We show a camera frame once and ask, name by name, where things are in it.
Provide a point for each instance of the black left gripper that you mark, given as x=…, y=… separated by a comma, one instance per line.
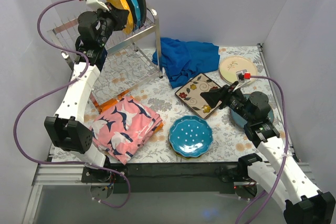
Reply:
x=115, y=16

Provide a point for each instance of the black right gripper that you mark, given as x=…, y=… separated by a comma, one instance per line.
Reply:
x=224, y=97

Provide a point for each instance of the yellow plate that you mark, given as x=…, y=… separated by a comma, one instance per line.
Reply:
x=123, y=5

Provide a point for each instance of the square floral plate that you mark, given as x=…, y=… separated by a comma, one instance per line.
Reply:
x=190, y=95

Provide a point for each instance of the dark teal round plate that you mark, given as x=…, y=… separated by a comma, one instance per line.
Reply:
x=237, y=119

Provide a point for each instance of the cream round plate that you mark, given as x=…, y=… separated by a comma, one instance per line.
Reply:
x=232, y=64

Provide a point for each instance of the blue polka dot plate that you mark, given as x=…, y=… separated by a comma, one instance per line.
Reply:
x=190, y=136

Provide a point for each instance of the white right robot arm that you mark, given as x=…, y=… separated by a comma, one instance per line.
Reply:
x=300, y=200

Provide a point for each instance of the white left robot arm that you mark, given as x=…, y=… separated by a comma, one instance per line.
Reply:
x=66, y=128

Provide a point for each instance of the steel dish rack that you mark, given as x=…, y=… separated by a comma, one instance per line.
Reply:
x=129, y=63

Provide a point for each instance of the blue cloth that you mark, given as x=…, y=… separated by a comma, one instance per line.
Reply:
x=183, y=60

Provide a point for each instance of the floral tablecloth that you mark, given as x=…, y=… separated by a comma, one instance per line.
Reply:
x=230, y=142

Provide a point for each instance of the orange cloth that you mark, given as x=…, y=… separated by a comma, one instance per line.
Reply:
x=103, y=107

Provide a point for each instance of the pink patterned cloth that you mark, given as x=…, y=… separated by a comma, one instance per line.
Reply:
x=124, y=128

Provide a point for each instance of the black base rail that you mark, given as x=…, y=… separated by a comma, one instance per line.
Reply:
x=222, y=177

